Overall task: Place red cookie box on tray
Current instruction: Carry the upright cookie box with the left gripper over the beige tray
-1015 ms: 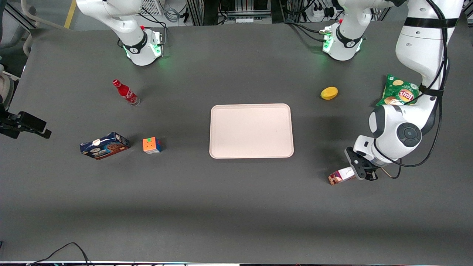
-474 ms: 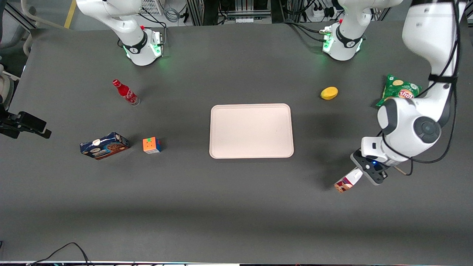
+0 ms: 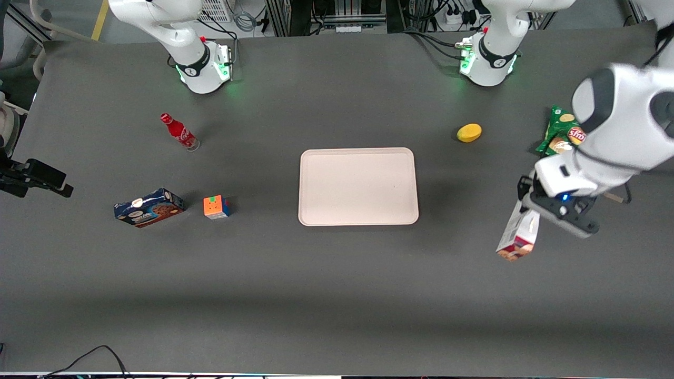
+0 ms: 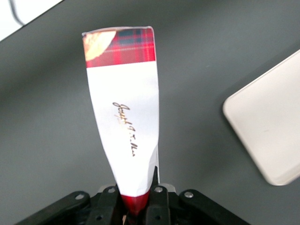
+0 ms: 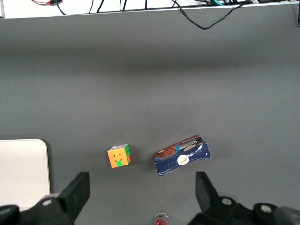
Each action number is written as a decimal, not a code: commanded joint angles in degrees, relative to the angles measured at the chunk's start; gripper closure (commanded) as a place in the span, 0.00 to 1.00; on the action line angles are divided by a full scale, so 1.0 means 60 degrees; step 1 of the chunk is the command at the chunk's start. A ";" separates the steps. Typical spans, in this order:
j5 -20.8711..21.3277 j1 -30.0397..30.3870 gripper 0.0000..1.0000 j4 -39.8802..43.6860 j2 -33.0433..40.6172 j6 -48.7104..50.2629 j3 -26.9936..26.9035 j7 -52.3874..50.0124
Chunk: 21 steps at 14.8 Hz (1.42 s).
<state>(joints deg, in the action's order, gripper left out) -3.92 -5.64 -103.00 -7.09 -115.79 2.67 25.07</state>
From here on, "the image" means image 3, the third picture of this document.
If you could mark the red tartan cookie box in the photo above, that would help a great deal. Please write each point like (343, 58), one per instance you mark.
(518, 237)

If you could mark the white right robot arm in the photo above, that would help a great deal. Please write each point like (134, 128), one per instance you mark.
(195, 58)

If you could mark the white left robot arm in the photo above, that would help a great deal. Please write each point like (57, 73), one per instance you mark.
(626, 121)

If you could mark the white rectangular plastic tray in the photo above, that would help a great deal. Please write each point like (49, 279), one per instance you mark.
(358, 187)

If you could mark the blue cookie box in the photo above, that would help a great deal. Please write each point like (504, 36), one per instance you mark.
(150, 208)

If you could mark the green potato chips bag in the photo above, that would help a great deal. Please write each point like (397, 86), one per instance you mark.
(555, 126)

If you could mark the yellow lemon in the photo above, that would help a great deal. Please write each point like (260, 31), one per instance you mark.
(469, 132)

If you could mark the white power strip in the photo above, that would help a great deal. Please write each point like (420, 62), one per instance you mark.
(454, 18)

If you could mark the colourful puzzle cube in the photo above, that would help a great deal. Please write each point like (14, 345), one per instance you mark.
(216, 207)

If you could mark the red cola bottle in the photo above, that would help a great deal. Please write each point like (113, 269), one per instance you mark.
(180, 132)

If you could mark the white perforated basket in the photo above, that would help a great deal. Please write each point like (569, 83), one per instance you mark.
(215, 9)

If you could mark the dark grey wrist camera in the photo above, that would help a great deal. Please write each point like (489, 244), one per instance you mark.
(574, 218)

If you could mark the black device on mount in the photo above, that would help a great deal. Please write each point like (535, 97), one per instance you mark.
(37, 176)

